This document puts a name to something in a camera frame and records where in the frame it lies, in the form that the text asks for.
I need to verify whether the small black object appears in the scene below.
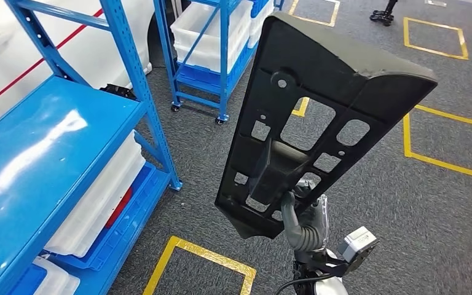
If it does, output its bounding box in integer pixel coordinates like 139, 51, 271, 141
99, 83, 138, 101

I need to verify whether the large blue metal shelf rack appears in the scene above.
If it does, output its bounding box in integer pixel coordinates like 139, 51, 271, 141
0, 0, 184, 295

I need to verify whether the black cable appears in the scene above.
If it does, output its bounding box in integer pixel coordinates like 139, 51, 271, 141
273, 273, 337, 295

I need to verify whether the yellow floor tape square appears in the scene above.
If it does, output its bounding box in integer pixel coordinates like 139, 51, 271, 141
143, 236, 257, 295
402, 104, 472, 184
403, 17, 470, 61
291, 96, 311, 118
288, 0, 342, 28

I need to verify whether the large white plastic bin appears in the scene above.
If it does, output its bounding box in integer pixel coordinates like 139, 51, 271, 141
170, 0, 253, 74

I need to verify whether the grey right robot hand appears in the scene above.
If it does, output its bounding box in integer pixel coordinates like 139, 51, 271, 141
280, 179, 329, 248

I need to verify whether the red item in bin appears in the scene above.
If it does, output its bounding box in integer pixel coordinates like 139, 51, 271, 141
104, 187, 134, 230

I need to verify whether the blue plastic bin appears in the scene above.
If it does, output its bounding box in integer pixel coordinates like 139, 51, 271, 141
10, 264, 47, 295
50, 162, 171, 272
176, 41, 257, 96
250, 0, 272, 19

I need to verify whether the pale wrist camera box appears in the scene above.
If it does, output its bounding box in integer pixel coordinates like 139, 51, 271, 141
337, 226, 380, 274

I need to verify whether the white car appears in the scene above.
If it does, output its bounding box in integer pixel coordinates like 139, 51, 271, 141
0, 0, 171, 137

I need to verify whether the black plastic plate bracket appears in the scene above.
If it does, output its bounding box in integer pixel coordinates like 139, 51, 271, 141
214, 11, 438, 240

